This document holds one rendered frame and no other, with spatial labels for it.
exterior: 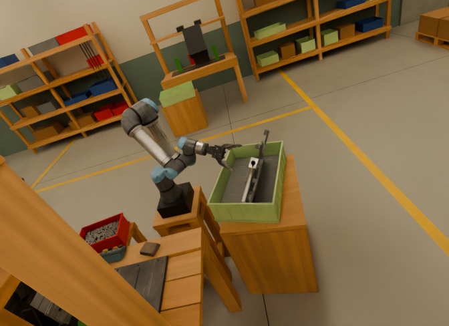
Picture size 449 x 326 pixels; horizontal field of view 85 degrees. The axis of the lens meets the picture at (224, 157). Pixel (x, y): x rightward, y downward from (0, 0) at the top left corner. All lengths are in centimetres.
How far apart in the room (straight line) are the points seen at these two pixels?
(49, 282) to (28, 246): 11
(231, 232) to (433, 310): 136
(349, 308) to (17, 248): 195
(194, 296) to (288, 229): 63
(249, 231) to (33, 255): 117
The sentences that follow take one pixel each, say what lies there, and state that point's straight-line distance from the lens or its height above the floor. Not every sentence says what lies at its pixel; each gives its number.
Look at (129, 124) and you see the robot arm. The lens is 148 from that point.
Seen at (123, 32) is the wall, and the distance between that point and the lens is 661.
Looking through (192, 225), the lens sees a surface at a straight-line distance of 174.
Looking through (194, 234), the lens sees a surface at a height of 90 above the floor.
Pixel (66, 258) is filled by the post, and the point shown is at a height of 164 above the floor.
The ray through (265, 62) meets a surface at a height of 34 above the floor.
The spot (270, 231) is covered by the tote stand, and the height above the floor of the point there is 76.
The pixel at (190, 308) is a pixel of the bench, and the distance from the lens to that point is 132.
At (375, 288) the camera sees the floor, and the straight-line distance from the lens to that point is 222.
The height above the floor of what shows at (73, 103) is 85.
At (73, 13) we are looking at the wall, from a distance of 692.
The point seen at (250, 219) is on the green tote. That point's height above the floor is 82.
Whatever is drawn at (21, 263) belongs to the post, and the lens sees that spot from 63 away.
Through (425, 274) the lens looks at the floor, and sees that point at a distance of 234.
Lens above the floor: 198
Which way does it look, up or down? 33 degrees down
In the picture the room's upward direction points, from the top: 21 degrees counter-clockwise
